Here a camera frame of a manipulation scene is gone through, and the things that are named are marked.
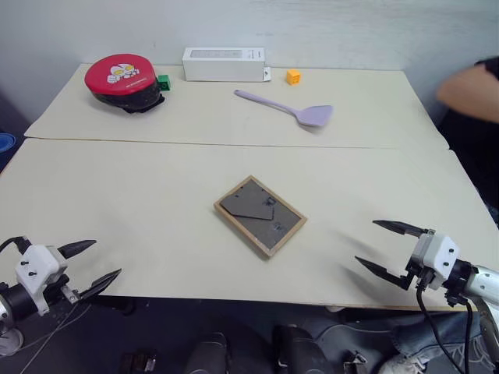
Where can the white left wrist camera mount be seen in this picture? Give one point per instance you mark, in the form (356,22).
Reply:
(37,267)

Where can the person bare forearm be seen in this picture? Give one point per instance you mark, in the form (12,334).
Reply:
(464,95)

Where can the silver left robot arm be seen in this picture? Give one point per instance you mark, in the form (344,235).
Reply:
(15,302)

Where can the yellow toy cube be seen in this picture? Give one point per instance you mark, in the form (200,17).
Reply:
(294,77)

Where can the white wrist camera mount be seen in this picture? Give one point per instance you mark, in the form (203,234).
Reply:
(440,257)
(37,267)

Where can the dark rounded shape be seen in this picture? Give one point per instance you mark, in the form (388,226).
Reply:
(206,354)
(300,350)

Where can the green toy block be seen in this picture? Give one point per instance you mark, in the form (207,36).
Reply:
(165,82)

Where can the white rectangular carton box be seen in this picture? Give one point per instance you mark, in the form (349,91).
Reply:
(222,70)

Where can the white sneaker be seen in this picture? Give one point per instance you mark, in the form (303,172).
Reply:
(403,366)

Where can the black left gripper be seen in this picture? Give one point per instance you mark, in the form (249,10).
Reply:
(64,290)

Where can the purple silicone spatula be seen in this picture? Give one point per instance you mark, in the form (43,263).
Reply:
(312,115)

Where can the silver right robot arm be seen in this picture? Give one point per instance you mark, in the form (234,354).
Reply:
(481,284)

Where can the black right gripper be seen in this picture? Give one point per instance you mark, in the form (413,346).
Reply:
(420,257)

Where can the person blue jeans leg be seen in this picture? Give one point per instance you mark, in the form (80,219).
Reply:
(390,335)

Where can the wooden picture frame face down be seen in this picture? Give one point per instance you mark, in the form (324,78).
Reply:
(257,218)

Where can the beige table cover sheet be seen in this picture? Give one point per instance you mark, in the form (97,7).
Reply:
(218,113)
(156,218)

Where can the person black clothing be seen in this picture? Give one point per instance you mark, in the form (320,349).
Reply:
(473,156)

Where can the small white hang tag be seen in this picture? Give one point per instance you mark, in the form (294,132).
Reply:
(267,75)

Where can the red round cartoon waffle maker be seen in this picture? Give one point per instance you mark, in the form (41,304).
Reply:
(117,78)

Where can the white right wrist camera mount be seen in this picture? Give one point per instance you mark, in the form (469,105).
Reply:
(440,257)

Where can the blue round object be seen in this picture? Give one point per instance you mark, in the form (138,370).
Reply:
(5,143)

